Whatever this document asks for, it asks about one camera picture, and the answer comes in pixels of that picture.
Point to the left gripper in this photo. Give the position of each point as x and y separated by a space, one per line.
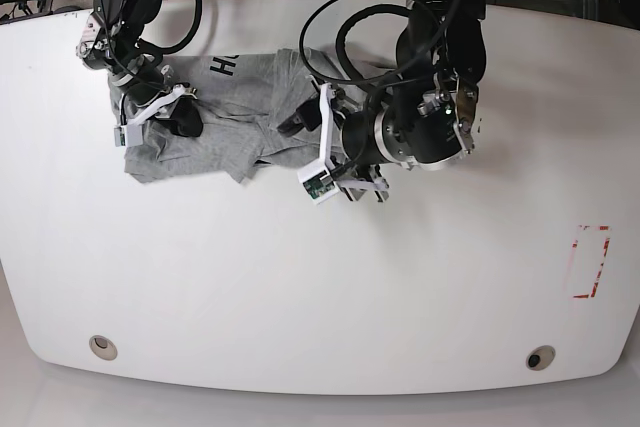
440 135

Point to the grey Hugging Face T-shirt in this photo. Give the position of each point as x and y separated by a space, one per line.
241 100

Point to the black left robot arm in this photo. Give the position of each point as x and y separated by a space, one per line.
441 47

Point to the left table cable grommet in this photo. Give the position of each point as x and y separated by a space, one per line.
103 348

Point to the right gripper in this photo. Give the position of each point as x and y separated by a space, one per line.
143 82

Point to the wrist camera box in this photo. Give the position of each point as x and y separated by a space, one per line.
128 135
318 183

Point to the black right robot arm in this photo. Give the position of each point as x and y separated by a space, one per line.
113 32

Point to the right table cable grommet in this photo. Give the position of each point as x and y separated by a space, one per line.
540 358

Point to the red tape rectangle marking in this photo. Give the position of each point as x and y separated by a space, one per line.
587 259

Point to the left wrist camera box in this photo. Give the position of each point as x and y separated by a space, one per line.
318 183

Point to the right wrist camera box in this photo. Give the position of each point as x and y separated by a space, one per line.
128 135

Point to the table cable grommet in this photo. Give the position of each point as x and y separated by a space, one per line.
540 358
103 348

